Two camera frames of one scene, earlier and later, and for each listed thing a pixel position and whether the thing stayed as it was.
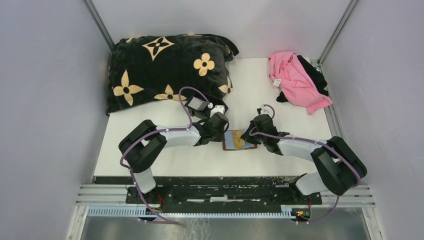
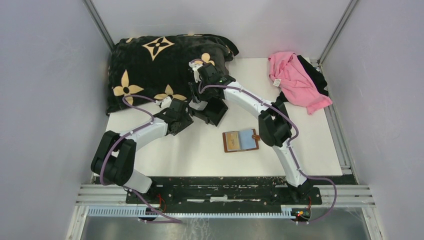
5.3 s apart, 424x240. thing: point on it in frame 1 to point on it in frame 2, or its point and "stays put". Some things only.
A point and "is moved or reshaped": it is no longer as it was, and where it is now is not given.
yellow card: x=237 y=141 is moved or reshaped
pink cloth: x=286 y=72 stays put
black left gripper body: x=218 y=136 to x=184 y=121
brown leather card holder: x=228 y=142 is moved or reshaped
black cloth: x=317 y=76 stays put
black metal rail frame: x=218 y=194 stays put
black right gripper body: x=255 y=140 to x=204 y=88
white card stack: x=197 y=104 stays put
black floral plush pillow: x=145 y=70 stays put
